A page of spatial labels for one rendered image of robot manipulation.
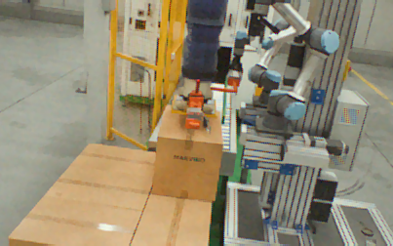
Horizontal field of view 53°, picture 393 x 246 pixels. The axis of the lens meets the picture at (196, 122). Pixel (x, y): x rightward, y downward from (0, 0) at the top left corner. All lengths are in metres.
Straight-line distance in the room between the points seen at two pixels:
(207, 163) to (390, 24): 10.48
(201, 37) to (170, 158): 0.75
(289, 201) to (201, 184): 0.73
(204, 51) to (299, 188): 1.18
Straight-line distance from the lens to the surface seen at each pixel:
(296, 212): 2.99
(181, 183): 2.47
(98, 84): 3.84
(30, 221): 2.33
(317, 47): 2.30
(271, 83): 2.89
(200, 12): 2.35
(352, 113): 2.66
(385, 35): 12.48
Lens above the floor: 1.88
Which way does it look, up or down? 21 degrees down
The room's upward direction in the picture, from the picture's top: 7 degrees clockwise
